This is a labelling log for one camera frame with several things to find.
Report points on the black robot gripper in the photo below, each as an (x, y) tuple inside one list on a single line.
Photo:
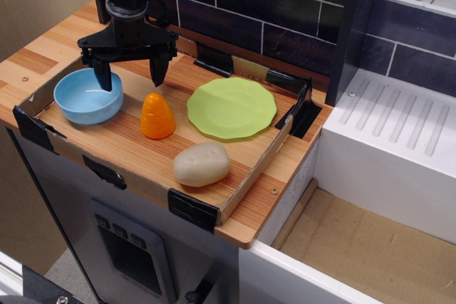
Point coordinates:
[(128, 41)]

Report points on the light blue plastic bowl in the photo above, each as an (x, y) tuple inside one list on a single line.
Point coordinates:
[(82, 100)]

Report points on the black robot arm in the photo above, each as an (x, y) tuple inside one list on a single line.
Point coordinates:
[(127, 10)]

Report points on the cardboard fence with black tape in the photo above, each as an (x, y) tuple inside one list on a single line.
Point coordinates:
[(258, 179)]

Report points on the green plastic plate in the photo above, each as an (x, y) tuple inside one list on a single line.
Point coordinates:
[(231, 108)]

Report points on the orange toy carrot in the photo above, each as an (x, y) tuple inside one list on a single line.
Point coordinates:
[(157, 120)]

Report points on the beige toy potato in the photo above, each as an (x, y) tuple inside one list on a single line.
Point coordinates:
[(201, 164)]

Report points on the grey toy oven front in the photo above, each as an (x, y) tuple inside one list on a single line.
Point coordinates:
[(130, 249)]

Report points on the black device bottom left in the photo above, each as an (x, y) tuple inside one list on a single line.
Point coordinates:
[(28, 286)]

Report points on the white toy sink basin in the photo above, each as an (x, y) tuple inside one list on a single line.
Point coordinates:
[(370, 215)]

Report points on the dark grey vertical post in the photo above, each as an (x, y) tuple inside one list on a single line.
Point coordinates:
[(349, 48)]

